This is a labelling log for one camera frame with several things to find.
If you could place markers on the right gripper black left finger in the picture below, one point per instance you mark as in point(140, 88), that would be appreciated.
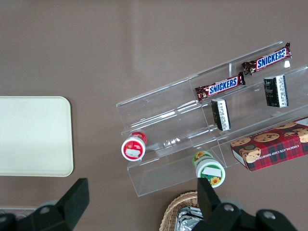
point(69, 207)

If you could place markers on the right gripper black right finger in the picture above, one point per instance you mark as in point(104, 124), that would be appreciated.
point(211, 209)

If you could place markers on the aluminium foil tray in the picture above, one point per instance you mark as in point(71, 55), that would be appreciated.
point(187, 219)

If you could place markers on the oval light wicker basket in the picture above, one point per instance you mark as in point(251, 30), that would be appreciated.
point(170, 211)

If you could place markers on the beige plastic serving tray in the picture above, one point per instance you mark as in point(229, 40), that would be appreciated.
point(33, 134)

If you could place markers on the green lid yogurt cup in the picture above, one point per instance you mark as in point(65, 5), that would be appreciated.
point(209, 169)

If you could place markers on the clear acrylic bottle rack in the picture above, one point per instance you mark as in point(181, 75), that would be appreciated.
point(14, 213)

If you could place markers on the red lid yogurt cup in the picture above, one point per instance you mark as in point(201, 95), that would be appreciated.
point(133, 149)

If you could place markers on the red tartan cookie box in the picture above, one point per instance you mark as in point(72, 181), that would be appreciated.
point(274, 149)

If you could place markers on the small black chocolate box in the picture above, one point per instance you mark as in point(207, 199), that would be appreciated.
point(275, 91)
point(221, 114)

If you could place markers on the clear acrylic stepped shelf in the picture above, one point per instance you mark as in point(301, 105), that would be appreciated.
point(168, 120)
point(252, 113)

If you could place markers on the brown Snickers bar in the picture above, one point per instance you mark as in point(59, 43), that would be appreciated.
point(267, 60)
point(221, 86)

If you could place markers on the brown table cover sheet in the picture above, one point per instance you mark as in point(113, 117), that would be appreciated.
point(96, 48)

